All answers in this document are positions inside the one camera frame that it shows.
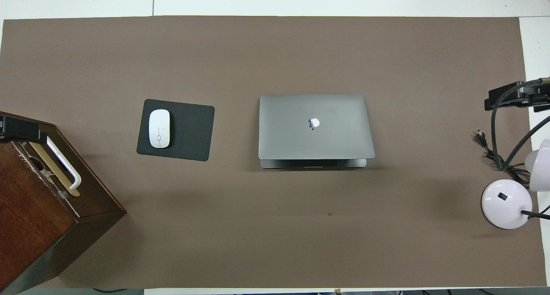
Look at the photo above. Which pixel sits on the large brown table mat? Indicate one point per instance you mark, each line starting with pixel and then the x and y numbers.
pixel 300 50

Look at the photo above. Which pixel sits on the brass plate on box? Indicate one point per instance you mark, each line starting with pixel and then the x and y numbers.
pixel 39 152

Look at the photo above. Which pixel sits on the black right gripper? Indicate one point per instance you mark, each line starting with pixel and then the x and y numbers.
pixel 540 95

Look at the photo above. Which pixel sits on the black mouse pad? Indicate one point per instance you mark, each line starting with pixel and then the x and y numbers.
pixel 189 132

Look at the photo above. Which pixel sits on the white desk lamp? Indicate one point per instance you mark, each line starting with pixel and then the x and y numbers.
pixel 505 205

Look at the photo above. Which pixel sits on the grey laptop with logo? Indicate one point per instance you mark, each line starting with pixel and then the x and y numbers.
pixel 300 127

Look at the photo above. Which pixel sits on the dark brown wooden box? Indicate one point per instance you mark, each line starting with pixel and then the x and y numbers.
pixel 34 226

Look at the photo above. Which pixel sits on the white computer mouse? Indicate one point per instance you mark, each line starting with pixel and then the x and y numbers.
pixel 159 129

